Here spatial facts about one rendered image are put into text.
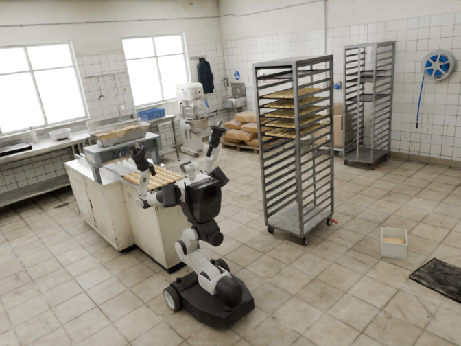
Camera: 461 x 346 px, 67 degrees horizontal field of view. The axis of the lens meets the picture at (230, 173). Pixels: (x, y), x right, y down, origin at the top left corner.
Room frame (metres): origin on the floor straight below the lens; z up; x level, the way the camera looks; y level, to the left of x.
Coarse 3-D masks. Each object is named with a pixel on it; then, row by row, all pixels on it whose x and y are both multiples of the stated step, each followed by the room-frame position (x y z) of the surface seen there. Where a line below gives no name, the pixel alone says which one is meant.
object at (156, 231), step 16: (128, 192) 3.25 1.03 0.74; (128, 208) 3.33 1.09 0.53; (160, 208) 2.85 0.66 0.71; (176, 208) 2.95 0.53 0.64; (144, 224) 3.07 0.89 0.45; (160, 224) 2.84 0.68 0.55; (176, 224) 2.93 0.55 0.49; (144, 240) 3.14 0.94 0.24; (160, 240) 2.85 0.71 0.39; (176, 240) 2.92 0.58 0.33; (160, 256) 2.90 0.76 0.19; (176, 256) 2.90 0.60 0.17
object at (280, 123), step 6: (318, 114) 3.57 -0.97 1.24; (276, 120) 3.50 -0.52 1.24; (282, 120) 3.47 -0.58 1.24; (288, 120) 3.43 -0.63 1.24; (300, 120) 3.37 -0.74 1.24; (306, 120) 3.38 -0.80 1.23; (312, 120) 3.34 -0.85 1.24; (282, 126) 3.23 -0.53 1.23; (288, 126) 3.19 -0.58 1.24; (294, 126) 3.14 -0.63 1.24
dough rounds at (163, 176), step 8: (160, 168) 3.34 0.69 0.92; (128, 176) 3.19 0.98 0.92; (136, 176) 3.18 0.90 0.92; (152, 176) 3.11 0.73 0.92; (160, 176) 3.09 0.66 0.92; (168, 176) 3.07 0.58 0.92; (176, 176) 3.06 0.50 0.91; (184, 176) 3.03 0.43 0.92; (136, 184) 3.01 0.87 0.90; (152, 184) 2.91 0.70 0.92; (160, 184) 2.89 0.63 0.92
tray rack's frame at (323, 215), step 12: (276, 60) 3.44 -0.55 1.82; (288, 60) 3.23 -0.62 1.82; (300, 60) 3.11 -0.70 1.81; (312, 60) 3.24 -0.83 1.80; (312, 144) 3.67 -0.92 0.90; (312, 156) 3.67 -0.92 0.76; (276, 216) 3.52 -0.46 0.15; (288, 216) 3.49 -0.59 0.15; (324, 216) 3.39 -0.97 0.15; (276, 228) 3.28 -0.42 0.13; (288, 228) 3.23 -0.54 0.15; (312, 228) 3.18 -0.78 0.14
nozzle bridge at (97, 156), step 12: (96, 144) 3.59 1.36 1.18; (120, 144) 3.47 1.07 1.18; (132, 144) 3.49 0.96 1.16; (144, 144) 3.66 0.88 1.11; (156, 144) 3.68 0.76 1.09; (96, 156) 3.26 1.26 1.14; (108, 156) 3.41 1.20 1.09; (156, 156) 3.76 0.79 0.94; (96, 168) 3.34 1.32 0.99; (96, 180) 3.36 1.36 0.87
